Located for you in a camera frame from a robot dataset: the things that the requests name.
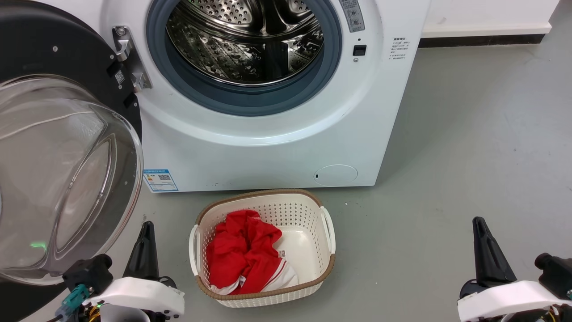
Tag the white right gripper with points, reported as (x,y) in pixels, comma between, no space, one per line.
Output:
(505,298)

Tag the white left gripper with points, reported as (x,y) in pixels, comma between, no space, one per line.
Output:
(134,293)

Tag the black round glass washer door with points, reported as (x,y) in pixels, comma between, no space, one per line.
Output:
(44,44)

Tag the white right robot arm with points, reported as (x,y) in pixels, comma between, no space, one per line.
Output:
(523,317)

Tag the white front-load washing machine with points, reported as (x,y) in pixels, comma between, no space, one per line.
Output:
(268,152)

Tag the metal door hinge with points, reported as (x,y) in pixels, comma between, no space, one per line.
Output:
(129,62)

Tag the black door latch socket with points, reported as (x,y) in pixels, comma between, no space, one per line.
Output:
(359,50)

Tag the blue energy label sticker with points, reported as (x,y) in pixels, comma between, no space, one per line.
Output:
(160,180)

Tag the red and white garment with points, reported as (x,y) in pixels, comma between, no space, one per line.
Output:
(241,250)

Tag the cream perforated laundry basket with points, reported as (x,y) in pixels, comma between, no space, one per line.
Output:
(308,250)

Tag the round white filter cover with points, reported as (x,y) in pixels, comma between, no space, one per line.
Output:
(335,175)

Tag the dark skirting strip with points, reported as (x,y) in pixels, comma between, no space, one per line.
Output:
(478,41)

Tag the perforated steel washer drum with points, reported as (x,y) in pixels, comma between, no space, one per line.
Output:
(232,53)

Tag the small printed text label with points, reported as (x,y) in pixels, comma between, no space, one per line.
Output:
(398,48)

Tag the grey instruction label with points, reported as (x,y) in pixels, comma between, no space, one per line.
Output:
(353,15)

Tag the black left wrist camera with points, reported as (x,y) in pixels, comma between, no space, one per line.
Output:
(87,273)

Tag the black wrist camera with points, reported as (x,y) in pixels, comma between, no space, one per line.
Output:
(87,273)
(556,273)

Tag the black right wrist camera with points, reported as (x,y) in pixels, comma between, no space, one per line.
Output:
(556,273)

